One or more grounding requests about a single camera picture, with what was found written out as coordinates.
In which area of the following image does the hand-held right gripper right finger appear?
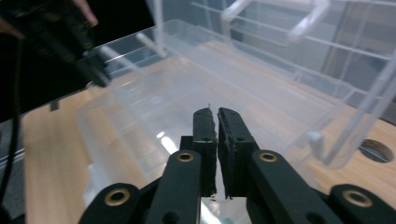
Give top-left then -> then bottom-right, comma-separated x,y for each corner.
217,106 -> 260,201

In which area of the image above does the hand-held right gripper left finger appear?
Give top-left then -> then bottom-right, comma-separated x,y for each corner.
179,106 -> 219,198

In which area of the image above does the clear plastic storage box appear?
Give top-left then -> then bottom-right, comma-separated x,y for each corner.
76,0 -> 396,224

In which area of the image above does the aluminium floor rail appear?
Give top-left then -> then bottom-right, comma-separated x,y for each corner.
0,148 -> 26,172

